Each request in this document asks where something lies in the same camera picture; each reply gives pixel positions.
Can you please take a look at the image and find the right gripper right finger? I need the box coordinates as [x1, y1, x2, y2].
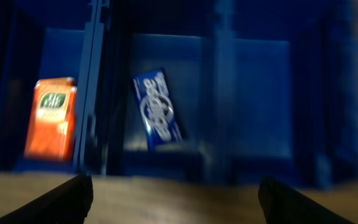
[258, 176, 356, 224]

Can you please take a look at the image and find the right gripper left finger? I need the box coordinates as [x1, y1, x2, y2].
[0, 174, 94, 224]

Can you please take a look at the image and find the orange candy box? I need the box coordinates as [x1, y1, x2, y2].
[23, 77, 78, 162]

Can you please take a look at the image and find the blue candy pack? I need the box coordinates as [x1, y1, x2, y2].
[131, 67, 188, 152]

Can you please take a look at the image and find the blue tray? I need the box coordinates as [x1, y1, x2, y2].
[0, 0, 358, 190]

